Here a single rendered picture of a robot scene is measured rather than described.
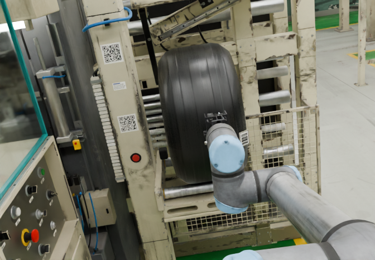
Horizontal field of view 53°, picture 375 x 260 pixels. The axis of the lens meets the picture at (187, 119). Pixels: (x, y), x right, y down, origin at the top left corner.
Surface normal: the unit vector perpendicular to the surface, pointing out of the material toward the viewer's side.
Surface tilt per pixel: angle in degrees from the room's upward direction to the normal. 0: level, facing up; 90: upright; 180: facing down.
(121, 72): 90
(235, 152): 78
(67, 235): 0
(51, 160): 90
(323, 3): 90
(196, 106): 63
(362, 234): 16
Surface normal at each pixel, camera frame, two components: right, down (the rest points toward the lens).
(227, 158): 0.02, 0.17
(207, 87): -0.06, -0.29
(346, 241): -0.12, -0.99
